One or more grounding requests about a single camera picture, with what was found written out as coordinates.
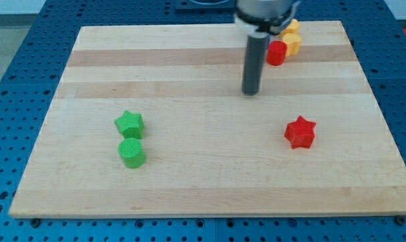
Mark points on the green star block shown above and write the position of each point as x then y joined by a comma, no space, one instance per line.
130,125

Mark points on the red star block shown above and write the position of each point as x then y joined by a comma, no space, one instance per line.
300,133

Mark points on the yellow star block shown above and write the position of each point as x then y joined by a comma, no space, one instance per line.
292,28

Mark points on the wooden board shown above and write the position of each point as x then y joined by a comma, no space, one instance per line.
210,150

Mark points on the green cylinder block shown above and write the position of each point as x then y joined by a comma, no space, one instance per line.
131,153

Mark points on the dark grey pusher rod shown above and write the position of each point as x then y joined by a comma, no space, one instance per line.
255,54

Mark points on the red cylinder block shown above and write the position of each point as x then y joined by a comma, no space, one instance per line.
276,53

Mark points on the yellow heart block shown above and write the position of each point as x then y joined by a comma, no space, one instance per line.
293,42

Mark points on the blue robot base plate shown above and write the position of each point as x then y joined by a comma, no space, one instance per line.
203,5

